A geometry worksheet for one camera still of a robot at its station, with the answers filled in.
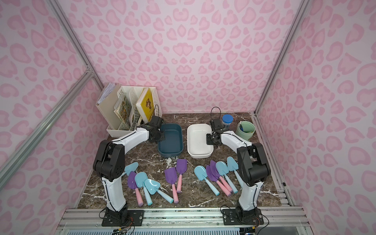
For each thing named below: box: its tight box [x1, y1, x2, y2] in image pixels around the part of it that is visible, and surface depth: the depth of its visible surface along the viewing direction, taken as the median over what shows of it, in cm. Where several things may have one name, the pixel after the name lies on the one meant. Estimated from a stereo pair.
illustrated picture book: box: [114, 94, 132, 128], surface depth 102 cm
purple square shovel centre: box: [164, 167, 179, 204], surface depth 88 cm
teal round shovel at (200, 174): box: [193, 165, 220, 197], surface depth 89 cm
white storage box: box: [186, 123, 214, 159], surface depth 102 cm
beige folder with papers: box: [95, 82, 122, 130], surface depth 93 cm
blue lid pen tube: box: [222, 114, 234, 129], surface depth 92 cm
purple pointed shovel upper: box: [209, 159, 233, 193], surface depth 90 cm
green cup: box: [235, 120, 257, 141], surface depth 95 cm
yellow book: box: [135, 87, 155, 123], surface depth 97 cm
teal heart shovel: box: [144, 178, 174, 204], surface depth 84 cm
